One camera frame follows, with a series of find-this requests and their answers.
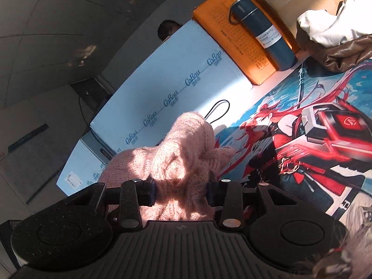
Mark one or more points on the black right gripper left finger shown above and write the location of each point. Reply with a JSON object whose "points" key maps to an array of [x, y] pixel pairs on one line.
{"points": [[132, 195]]}

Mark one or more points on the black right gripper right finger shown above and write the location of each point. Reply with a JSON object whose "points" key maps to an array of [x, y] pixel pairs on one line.
{"points": [[227, 198]]}

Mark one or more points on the pink knitted sweater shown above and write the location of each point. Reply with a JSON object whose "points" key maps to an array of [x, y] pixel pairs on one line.
{"points": [[180, 165]]}

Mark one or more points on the anime printed desk mat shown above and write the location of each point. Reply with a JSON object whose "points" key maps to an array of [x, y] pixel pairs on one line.
{"points": [[311, 137]]}

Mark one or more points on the light blue partition board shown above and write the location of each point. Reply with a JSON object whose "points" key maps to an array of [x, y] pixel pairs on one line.
{"points": [[189, 72]]}

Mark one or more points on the dark haired person head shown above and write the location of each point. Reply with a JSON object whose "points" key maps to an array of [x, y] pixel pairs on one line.
{"points": [[167, 28]]}

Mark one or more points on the orange flat box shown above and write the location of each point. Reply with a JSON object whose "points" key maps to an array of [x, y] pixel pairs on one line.
{"points": [[242, 45]]}

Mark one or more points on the dark blue thermos bottle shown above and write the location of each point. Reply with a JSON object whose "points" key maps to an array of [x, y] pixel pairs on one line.
{"points": [[248, 14]]}

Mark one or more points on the white garment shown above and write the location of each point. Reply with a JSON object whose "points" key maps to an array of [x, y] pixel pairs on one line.
{"points": [[352, 21]]}

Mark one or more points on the wall notice board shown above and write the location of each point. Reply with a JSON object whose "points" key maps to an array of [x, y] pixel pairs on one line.
{"points": [[30, 165]]}

